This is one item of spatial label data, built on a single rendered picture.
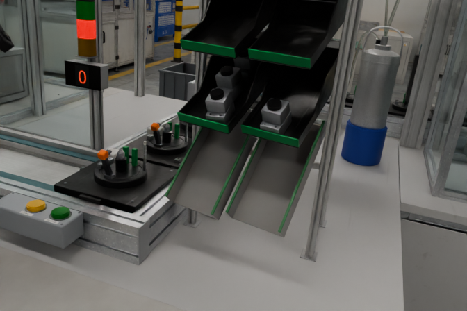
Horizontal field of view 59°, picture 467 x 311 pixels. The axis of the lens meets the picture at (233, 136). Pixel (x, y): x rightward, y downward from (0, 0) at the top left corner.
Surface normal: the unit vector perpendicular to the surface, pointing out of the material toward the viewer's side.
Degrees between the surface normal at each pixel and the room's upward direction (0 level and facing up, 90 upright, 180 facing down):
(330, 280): 0
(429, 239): 90
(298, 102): 25
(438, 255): 90
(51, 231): 90
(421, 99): 90
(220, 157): 45
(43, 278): 0
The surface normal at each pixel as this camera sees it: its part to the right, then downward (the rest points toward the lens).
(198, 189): -0.29, -0.48
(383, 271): 0.08, -0.94
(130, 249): -0.34, 0.29
